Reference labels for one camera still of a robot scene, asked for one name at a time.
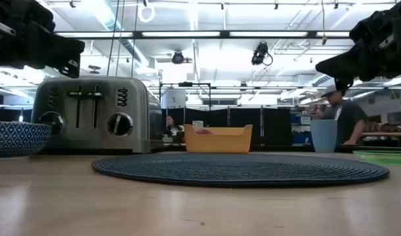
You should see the black ceiling camera with cable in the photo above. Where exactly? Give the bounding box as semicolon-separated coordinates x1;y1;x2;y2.
251;41;274;66

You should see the light blue cup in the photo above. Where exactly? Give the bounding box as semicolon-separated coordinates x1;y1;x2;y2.
310;119;338;153

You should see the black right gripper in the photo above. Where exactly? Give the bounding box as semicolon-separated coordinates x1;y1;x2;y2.
315;0;401;92

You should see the stainless steel four-slot toaster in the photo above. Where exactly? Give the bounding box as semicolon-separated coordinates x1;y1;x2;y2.
32;75;164;155

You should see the round dark woven placemat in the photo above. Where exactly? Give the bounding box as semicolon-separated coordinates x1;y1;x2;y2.
91;153;390;188

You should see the white hanging ring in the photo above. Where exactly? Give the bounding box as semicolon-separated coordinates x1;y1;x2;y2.
137;3;156;23

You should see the wooden desk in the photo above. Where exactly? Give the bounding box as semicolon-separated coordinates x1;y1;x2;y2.
362;131;401;138

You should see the green transparent glass plate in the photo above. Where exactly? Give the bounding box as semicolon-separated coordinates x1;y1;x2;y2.
352;149;401;167

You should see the hanging cord with brown plug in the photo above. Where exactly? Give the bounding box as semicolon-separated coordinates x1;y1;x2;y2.
320;0;328;46

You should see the yellow plastic bin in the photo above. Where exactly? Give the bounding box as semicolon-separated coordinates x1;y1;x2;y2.
183;123;253;154

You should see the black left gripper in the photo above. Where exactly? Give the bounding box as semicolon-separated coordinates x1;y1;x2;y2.
0;0;85;79

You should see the blue patterned ceramic bowl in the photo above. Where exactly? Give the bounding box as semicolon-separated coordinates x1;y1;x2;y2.
0;121;53;158

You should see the person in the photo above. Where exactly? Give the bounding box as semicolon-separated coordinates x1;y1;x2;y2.
163;115;184;144
313;84;368;146

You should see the round black ceiling camera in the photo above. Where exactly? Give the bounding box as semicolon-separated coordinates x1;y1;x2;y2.
171;50;185;65

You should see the black aluminium rig frame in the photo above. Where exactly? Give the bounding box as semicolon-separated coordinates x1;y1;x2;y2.
54;30;352;40

